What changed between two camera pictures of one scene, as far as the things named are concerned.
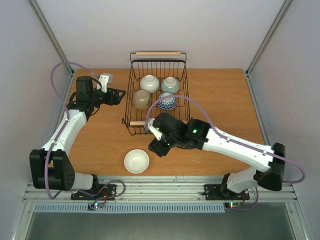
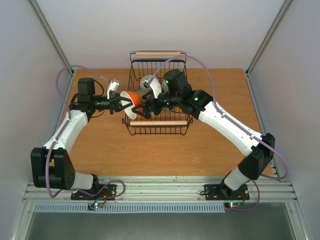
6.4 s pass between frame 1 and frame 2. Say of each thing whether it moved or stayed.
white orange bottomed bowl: moved
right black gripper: moved
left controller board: stayed
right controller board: stayed
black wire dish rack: stayed
